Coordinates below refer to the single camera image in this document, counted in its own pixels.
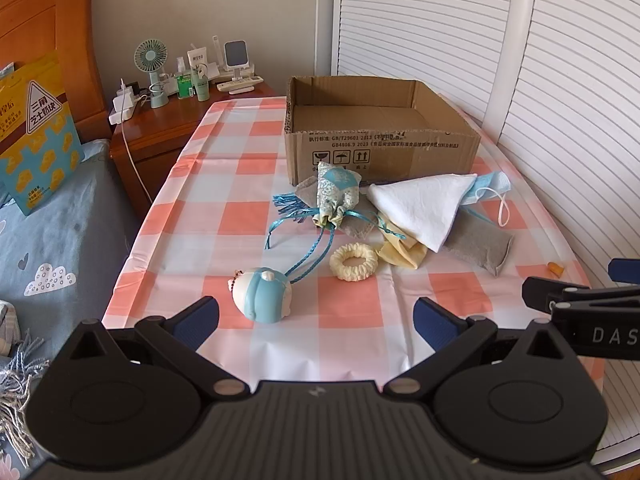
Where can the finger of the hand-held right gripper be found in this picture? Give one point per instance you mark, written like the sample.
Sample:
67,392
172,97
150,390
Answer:
542,292
625,269

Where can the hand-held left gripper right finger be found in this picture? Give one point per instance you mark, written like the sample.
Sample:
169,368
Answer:
434,322

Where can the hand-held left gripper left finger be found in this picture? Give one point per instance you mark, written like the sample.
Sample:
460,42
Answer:
197,320

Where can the small orange earplug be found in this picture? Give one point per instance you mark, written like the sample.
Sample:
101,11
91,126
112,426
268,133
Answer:
554,269

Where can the blue and white plush toy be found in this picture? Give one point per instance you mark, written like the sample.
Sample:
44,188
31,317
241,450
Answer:
260,295

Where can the grey fabric pouch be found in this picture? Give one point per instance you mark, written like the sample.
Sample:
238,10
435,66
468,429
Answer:
480,250
356,227

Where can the cream scrunchie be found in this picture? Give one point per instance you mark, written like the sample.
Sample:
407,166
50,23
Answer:
340,265

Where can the blue face mask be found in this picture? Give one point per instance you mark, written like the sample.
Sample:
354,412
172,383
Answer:
492,182

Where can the blue tasselled sachet pouch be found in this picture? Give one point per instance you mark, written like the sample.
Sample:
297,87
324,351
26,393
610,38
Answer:
337,185

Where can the cardboard box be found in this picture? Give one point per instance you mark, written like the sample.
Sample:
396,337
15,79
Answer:
380,145

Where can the yellow cloth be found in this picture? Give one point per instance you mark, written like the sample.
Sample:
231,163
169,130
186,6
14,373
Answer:
400,256

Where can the white folded cloth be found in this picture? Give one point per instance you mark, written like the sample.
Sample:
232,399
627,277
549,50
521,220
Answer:
420,205

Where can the grey cloud print bedsheet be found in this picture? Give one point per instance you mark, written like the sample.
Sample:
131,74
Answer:
75,240

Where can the pink checkered tablecloth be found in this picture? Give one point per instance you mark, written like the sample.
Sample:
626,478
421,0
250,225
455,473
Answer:
235,160

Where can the white louvered closet door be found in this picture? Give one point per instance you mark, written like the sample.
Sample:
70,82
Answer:
425,20
580,110

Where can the wooden nightstand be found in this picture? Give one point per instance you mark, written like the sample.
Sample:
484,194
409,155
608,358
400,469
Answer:
160,130

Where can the grey fringed scarf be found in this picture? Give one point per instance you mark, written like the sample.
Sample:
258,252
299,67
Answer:
15,385

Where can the white power strip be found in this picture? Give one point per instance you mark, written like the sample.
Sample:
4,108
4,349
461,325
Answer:
122,112

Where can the white charger plug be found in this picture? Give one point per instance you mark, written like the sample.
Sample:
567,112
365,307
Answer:
125,99

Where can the green sanitiser bottle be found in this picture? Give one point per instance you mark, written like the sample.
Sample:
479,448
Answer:
185,87

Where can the green capped bottle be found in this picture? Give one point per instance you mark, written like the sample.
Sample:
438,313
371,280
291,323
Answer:
202,85

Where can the white remote control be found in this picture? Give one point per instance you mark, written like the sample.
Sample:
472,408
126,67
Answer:
245,84

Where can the yellow and blue paper bag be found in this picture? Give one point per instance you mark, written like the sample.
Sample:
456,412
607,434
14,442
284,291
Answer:
35,130

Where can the small clear spray bottle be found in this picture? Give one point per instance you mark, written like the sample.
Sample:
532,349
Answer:
180,67

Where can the white cream tube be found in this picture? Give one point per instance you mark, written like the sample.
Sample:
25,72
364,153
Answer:
196,57

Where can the white phone stand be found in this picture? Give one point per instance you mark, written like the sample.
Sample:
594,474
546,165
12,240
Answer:
236,55

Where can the green desk fan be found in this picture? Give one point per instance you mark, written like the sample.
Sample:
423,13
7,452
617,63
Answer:
150,55

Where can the wooden bed headboard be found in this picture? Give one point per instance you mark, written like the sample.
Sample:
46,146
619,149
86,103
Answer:
50,20

